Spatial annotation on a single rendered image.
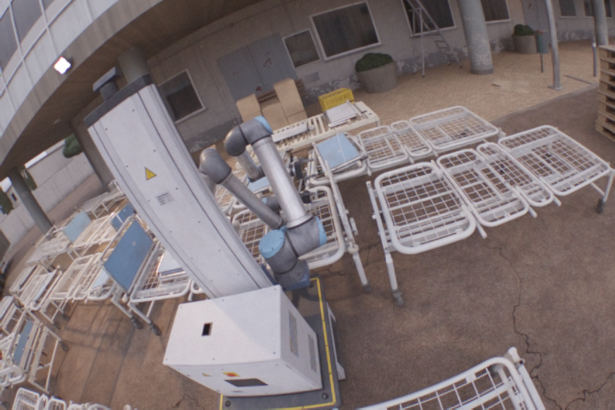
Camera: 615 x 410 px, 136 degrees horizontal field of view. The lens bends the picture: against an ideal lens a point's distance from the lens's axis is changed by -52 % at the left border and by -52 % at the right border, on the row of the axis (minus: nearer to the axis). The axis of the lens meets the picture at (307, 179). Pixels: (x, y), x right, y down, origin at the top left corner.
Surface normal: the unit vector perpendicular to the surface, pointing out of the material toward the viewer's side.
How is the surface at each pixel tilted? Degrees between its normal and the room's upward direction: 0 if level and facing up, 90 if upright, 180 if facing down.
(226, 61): 90
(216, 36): 90
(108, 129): 90
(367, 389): 0
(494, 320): 0
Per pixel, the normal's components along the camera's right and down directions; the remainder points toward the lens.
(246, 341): -0.33, -0.82
